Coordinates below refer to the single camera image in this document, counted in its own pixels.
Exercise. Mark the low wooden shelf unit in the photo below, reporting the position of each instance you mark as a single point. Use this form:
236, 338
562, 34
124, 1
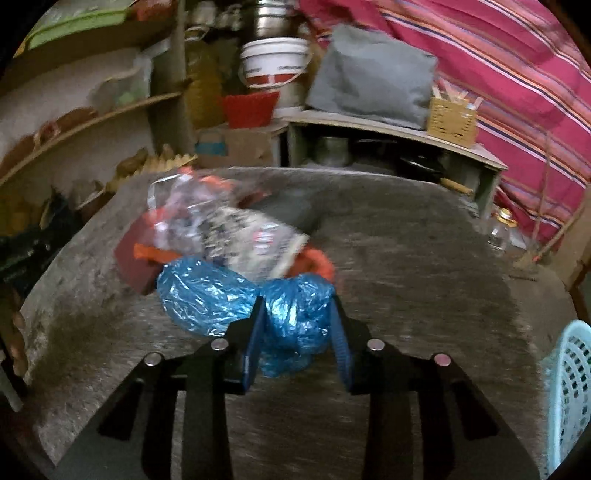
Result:
388, 131

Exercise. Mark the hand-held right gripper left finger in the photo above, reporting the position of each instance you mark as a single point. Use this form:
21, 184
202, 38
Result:
256, 341

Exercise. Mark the grey cushion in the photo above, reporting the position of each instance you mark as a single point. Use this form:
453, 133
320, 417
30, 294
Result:
369, 78

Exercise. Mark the silver printed wrapper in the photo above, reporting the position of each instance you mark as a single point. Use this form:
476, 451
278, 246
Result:
249, 240

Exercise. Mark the steel bowl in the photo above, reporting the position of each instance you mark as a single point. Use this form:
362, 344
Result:
332, 150

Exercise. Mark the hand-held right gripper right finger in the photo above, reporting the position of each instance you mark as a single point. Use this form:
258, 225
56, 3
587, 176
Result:
340, 341

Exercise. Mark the yellow woven basket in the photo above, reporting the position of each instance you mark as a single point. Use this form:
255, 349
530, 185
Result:
452, 120

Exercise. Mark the white plastic bucket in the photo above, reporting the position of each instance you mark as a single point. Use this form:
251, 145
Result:
272, 60

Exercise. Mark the wooden wall shelf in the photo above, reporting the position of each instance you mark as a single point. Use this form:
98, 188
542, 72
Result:
92, 120

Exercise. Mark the blue plastic bag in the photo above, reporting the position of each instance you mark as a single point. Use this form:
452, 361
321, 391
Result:
295, 314

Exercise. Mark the yellow oil bottle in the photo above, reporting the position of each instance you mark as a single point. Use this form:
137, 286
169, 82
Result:
203, 83

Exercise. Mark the pink striped curtain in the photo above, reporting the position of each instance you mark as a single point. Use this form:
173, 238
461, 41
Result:
508, 55

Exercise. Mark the brown cardboard box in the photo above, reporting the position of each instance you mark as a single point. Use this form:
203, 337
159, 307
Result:
244, 147

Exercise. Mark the clear plastic bag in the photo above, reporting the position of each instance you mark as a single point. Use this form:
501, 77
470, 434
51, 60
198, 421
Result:
184, 203

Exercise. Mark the light blue plastic basket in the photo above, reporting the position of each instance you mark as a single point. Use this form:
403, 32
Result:
570, 392

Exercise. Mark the steel pot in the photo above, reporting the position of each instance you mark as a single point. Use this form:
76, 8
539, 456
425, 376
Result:
274, 18

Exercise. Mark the broom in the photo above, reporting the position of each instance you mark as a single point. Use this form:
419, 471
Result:
531, 263

